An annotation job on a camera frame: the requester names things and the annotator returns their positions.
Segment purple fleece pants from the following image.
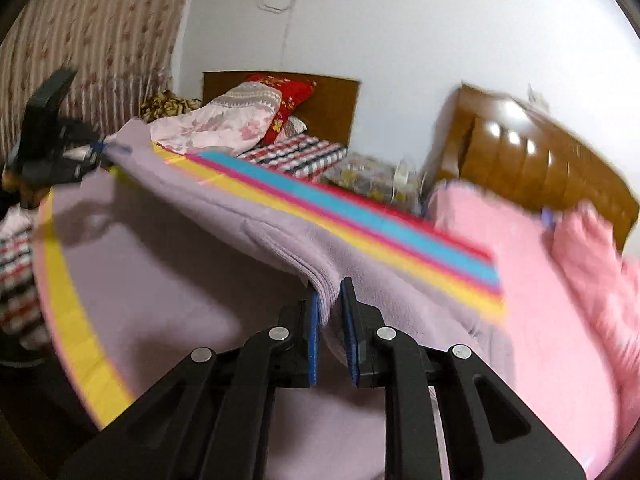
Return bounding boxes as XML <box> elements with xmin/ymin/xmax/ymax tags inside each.
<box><xmin>37</xmin><ymin>121</ymin><xmax>514</xmax><ymax>479</ymax></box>

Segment yellow black patterned cloth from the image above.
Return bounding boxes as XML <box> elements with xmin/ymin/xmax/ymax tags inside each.
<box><xmin>139</xmin><ymin>90</ymin><xmax>202</xmax><ymax>124</ymax></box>

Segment brown striped curtain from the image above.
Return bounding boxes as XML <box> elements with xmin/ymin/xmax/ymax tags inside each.
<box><xmin>1</xmin><ymin>0</ymin><xmax>186</xmax><ymax>154</ymax></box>

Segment nightstand with floral cover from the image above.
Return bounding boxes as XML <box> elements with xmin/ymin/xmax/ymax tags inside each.
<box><xmin>321</xmin><ymin>153</ymin><xmax>421</xmax><ymax>214</ymax></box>

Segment rainbow striped blanket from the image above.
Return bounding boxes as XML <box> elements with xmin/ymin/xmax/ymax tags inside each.
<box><xmin>31</xmin><ymin>142</ymin><xmax>508</xmax><ymax>430</ymax></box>

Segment white power strip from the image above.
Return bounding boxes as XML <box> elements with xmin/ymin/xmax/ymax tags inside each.
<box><xmin>392</xmin><ymin>158</ymin><xmax>420</xmax><ymax>209</ymax></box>

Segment floral pink white quilt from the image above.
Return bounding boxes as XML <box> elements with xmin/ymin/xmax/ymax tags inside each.
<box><xmin>150</xmin><ymin>81</ymin><xmax>282</xmax><ymax>156</ymax></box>

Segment plaid checkered cloth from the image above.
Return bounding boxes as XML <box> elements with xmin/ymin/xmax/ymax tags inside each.
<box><xmin>238</xmin><ymin>133</ymin><xmax>348</xmax><ymax>180</ymax></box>

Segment small dark wooden headboard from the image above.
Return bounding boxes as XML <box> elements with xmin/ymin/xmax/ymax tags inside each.
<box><xmin>202</xmin><ymin>70</ymin><xmax>360</xmax><ymax>145</ymax></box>

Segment red embroidered pillow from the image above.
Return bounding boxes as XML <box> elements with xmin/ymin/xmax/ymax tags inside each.
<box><xmin>245</xmin><ymin>74</ymin><xmax>317</xmax><ymax>145</ymax></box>

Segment large brown wooden headboard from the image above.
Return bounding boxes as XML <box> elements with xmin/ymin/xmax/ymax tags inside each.
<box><xmin>435</xmin><ymin>84</ymin><xmax>639</xmax><ymax>250</ymax></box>

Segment pink bed sheet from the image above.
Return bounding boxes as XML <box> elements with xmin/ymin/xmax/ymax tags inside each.
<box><xmin>427</xmin><ymin>181</ymin><xmax>618</xmax><ymax>479</ymax></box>

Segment air conditioner cable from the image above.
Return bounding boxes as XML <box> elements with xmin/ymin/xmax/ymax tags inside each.
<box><xmin>257</xmin><ymin>0</ymin><xmax>312</xmax><ymax>74</ymax></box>

